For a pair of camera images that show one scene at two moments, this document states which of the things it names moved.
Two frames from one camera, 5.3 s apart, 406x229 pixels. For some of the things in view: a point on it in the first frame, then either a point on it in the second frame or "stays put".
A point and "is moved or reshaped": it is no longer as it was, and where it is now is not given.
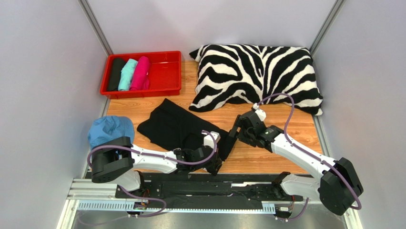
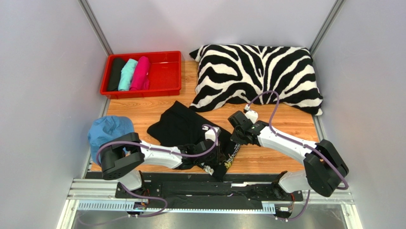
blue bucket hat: x=101 y=128 stays put
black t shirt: x=166 y=123 is moved or reshaped
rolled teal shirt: x=127 y=73 stays put
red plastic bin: x=166 y=76 stays put
